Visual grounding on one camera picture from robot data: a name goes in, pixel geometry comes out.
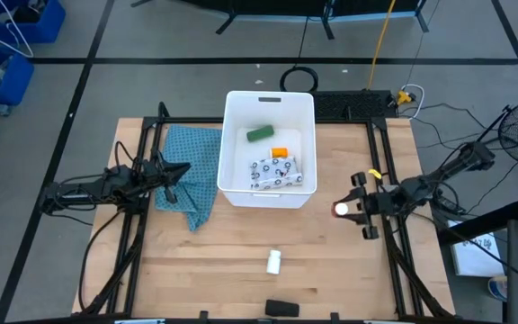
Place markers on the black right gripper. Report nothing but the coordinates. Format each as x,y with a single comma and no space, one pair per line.
382,202

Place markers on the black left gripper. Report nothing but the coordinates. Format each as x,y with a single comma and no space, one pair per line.
156,173

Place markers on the white pouch with black circles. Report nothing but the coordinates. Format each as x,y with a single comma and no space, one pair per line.
272,173

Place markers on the green rectangular block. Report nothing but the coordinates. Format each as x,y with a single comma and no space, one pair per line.
260,133

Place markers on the orange pill bottle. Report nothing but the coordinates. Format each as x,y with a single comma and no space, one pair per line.
279,153

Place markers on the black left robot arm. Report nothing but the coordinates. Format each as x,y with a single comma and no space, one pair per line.
83,193

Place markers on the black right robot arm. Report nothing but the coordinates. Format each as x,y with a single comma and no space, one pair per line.
466,159

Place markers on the white plastic bin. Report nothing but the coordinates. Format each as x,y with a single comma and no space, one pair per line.
241,189

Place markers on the blue storage bin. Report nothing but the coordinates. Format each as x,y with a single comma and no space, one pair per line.
47,27
16,85

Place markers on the teal patterned cloth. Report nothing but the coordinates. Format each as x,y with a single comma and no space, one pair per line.
196,148

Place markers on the yellow tag on gripper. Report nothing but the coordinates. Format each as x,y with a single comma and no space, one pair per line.
374,173

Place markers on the white pill bottle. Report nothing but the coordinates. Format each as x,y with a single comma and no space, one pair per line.
274,262

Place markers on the yellow plug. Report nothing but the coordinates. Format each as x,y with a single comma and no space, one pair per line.
404,96

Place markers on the black rectangular block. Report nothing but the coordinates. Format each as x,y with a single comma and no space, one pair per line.
282,308

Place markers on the white paper box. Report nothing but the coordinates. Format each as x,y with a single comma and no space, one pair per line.
475,256

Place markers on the white blue rimmed object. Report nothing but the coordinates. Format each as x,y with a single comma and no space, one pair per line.
498,288

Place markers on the black floor fan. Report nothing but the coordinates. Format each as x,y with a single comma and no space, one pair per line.
517,130

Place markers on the black partition with feet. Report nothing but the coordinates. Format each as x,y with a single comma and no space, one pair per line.
286,5

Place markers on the black metal table frame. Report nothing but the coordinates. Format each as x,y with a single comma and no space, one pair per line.
378,135

